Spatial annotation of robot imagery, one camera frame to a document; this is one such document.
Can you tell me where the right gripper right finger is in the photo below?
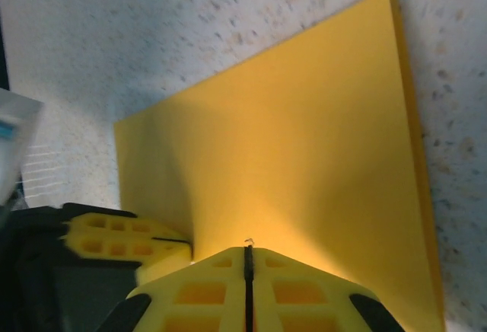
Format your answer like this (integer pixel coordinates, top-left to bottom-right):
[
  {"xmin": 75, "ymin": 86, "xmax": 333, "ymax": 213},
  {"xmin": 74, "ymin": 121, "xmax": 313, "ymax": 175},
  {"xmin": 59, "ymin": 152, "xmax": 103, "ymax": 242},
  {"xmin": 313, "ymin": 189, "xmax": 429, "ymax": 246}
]
[{"xmin": 247, "ymin": 247, "xmax": 381, "ymax": 332}]

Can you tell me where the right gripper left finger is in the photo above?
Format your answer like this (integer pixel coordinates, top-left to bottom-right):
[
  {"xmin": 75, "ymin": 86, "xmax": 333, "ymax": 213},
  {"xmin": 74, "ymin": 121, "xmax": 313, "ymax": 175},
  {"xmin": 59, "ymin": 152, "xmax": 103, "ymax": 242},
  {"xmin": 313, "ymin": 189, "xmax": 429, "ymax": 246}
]
[{"xmin": 127, "ymin": 247, "xmax": 249, "ymax": 332}]

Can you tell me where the orange cloth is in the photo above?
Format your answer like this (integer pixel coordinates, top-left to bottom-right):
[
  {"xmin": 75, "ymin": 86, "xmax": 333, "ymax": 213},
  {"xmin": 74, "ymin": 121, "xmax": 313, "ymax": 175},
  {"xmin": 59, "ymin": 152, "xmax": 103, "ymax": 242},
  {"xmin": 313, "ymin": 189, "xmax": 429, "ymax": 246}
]
[{"xmin": 113, "ymin": 0, "xmax": 447, "ymax": 332}]

